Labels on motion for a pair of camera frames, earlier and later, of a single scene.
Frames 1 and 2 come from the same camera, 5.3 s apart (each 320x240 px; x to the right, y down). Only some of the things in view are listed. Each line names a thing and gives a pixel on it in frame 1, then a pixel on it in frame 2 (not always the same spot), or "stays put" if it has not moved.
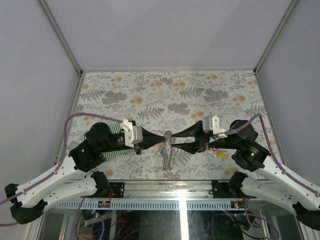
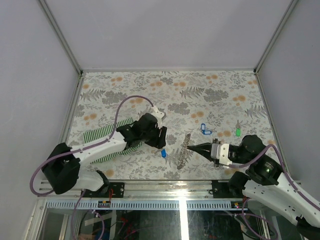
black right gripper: (201, 138) → (205, 149)
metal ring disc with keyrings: (169, 154) → (183, 156)
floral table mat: (166, 102) stays put
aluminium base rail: (189, 195) stays put
